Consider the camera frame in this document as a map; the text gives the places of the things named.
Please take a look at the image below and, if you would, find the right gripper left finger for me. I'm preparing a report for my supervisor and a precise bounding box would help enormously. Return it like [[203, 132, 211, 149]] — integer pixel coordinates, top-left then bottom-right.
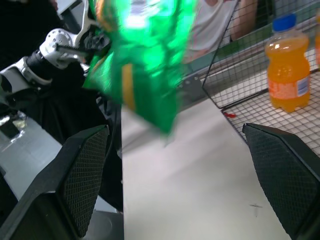
[[0, 124, 110, 240]]

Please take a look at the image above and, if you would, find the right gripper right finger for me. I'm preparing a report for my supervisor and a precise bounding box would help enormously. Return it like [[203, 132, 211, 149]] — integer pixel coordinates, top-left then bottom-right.
[[241, 122, 320, 240]]

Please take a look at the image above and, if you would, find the green snack bag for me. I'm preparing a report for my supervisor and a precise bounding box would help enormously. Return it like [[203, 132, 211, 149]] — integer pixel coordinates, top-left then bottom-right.
[[81, 0, 201, 148]]

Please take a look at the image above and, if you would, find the orange juice bottle blue cap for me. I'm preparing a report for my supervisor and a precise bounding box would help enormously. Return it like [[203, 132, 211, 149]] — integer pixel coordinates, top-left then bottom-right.
[[264, 13, 312, 113]]

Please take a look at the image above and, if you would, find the person in white shirt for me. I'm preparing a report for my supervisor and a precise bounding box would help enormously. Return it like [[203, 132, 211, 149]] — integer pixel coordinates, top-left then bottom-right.
[[183, 0, 259, 64]]

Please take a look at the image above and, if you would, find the black wire basket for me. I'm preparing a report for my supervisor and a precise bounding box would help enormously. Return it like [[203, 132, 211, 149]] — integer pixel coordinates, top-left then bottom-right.
[[201, 0, 320, 151]]

